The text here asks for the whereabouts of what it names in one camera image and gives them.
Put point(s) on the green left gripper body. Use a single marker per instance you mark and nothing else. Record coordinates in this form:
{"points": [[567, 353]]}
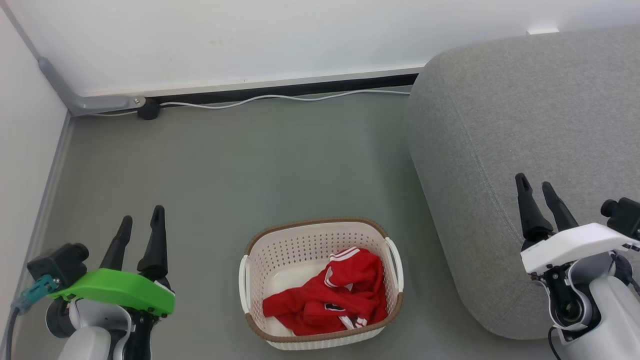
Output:
{"points": [[115, 290]]}

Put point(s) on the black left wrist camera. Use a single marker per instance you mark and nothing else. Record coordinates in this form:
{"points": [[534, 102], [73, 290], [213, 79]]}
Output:
{"points": [[57, 262]]}

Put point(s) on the cream perforated laundry basket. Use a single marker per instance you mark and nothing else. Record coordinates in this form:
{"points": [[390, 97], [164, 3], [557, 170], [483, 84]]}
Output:
{"points": [[300, 245]]}

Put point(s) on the grey fabric sofa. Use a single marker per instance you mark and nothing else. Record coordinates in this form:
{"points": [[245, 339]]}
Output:
{"points": [[500, 125]]}

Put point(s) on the black round floor stopper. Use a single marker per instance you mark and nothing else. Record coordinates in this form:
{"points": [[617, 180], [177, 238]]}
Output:
{"points": [[149, 111]]}

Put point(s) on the red garment with white stripes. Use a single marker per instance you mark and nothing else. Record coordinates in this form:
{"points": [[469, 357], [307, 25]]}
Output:
{"points": [[355, 270]]}

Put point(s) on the teal left camera connector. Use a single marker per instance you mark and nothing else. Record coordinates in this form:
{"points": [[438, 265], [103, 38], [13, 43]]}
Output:
{"points": [[37, 290]]}

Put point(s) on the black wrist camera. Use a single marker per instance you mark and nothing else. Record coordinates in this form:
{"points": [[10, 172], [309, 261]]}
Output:
{"points": [[57, 262], [625, 215]]}

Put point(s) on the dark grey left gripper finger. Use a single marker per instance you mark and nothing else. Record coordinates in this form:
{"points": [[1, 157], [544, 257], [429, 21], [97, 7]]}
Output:
{"points": [[117, 247], [156, 255]]}

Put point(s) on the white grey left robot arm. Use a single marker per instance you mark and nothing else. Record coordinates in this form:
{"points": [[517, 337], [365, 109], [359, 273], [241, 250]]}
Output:
{"points": [[90, 340]]}

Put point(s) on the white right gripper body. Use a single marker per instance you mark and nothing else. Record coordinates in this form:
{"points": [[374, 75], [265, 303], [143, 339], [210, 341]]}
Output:
{"points": [[575, 245]]}

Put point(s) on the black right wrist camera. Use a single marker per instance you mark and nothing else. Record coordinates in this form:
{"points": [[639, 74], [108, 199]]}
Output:
{"points": [[625, 215]]}

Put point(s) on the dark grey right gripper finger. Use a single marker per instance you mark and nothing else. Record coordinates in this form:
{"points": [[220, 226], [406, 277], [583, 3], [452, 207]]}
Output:
{"points": [[531, 215], [560, 212]]}

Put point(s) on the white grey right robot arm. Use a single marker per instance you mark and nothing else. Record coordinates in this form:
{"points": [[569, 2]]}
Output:
{"points": [[615, 315]]}

